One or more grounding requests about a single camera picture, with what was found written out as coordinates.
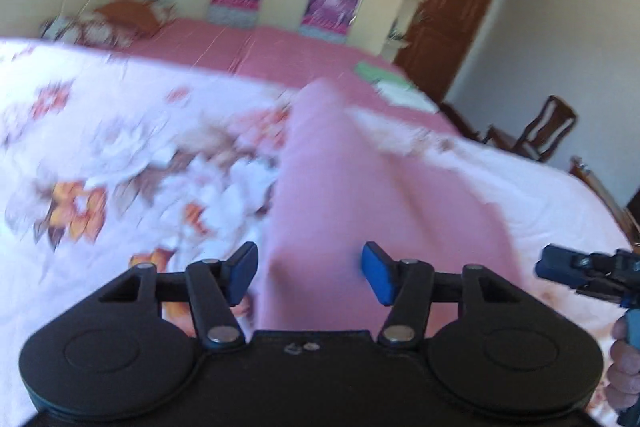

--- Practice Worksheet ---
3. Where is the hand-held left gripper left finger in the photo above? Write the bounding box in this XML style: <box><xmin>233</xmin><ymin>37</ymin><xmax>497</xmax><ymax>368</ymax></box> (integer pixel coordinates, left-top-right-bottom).
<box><xmin>97</xmin><ymin>241</ymin><xmax>260</xmax><ymax>352</ymax></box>

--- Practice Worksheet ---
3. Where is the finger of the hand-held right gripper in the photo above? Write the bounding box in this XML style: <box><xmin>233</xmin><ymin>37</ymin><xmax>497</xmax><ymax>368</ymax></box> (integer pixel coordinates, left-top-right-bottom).
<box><xmin>534</xmin><ymin>243</ymin><xmax>640</xmax><ymax>308</ymax></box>

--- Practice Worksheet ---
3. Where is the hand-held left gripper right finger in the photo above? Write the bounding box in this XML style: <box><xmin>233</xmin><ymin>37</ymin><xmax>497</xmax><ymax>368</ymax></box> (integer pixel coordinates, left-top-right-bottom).
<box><xmin>361</xmin><ymin>241</ymin><xmax>521</xmax><ymax>350</ymax></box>

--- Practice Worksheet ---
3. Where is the pink long-sleeved sweater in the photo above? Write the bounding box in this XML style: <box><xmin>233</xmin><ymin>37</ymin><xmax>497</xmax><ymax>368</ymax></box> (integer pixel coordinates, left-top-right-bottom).
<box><xmin>255</xmin><ymin>79</ymin><xmax>533</xmax><ymax>338</ymax></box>

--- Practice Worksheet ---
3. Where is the person's right hand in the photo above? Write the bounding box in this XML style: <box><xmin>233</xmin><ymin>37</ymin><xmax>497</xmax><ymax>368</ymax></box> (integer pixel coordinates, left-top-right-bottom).
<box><xmin>607</xmin><ymin>339</ymin><xmax>640</xmax><ymax>413</ymax></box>

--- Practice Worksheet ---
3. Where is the dark wooden chair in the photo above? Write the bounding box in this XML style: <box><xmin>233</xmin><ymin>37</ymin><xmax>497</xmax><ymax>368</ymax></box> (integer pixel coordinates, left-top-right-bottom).
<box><xmin>517</xmin><ymin>95</ymin><xmax>578</xmax><ymax>162</ymax></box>

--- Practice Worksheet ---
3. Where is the white folded cloth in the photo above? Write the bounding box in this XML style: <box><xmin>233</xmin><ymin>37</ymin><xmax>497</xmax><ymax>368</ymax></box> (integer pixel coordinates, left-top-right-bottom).
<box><xmin>379</xmin><ymin>82</ymin><xmax>437</xmax><ymax>111</ymax></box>

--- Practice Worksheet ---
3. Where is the white floral blanket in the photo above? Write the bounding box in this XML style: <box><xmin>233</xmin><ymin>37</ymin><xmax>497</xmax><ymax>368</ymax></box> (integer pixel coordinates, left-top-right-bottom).
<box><xmin>0</xmin><ymin>38</ymin><xmax>632</xmax><ymax>423</ymax></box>

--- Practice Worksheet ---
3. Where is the pink bed sheet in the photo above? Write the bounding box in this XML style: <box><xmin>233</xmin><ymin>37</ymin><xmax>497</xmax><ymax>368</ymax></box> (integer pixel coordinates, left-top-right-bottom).
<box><xmin>117</xmin><ymin>18</ymin><xmax>481</xmax><ymax>142</ymax></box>

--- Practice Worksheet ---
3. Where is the brown wooden door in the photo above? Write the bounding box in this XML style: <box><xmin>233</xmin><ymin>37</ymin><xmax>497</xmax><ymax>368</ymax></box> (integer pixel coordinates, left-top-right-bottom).
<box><xmin>392</xmin><ymin>0</ymin><xmax>508</xmax><ymax>102</ymax></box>

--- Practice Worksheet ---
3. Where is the orange-brown pillow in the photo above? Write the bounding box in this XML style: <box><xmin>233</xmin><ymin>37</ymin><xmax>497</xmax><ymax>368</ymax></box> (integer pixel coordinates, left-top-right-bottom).
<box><xmin>95</xmin><ymin>0</ymin><xmax>177</xmax><ymax>36</ymax></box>

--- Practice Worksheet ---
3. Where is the floral pillow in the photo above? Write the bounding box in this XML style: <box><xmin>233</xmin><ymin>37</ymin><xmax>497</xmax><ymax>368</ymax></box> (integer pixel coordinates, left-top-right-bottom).
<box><xmin>40</xmin><ymin>14</ymin><xmax>146</xmax><ymax>51</ymax></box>

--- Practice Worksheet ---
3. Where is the wooden bed frame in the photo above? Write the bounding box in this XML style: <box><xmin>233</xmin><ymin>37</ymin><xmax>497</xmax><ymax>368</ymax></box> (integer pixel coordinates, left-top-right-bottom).
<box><xmin>570</xmin><ymin>157</ymin><xmax>640</xmax><ymax>244</ymax></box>

